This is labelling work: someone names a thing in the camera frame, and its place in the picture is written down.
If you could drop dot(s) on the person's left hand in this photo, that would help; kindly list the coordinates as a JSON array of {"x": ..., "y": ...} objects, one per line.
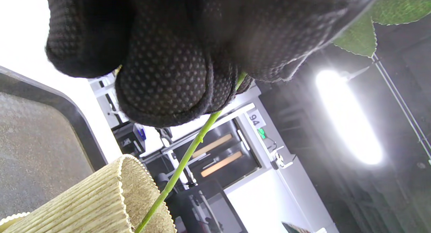
[{"x": 185, "y": 51}]

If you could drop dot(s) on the red artificial rose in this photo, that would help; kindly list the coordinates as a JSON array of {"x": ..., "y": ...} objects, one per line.
[{"x": 181, "y": 165}]

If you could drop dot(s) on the black monitor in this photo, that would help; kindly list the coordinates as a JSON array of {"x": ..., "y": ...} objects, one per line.
[{"x": 222, "y": 209}]

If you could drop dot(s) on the dark brown plastic tray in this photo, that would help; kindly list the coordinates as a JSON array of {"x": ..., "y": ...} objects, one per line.
[{"x": 40, "y": 152}]

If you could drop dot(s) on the long ceiling light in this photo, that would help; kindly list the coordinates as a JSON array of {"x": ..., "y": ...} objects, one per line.
[{"x": 350, "y": 118}]

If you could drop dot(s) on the gold ribbed flower pot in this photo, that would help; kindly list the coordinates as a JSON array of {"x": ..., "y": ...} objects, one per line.
[{"x": 84, "y": 202}]

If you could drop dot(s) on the white rig frame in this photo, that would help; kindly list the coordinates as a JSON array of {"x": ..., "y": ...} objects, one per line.
[{"x": 293, "y": 186}]

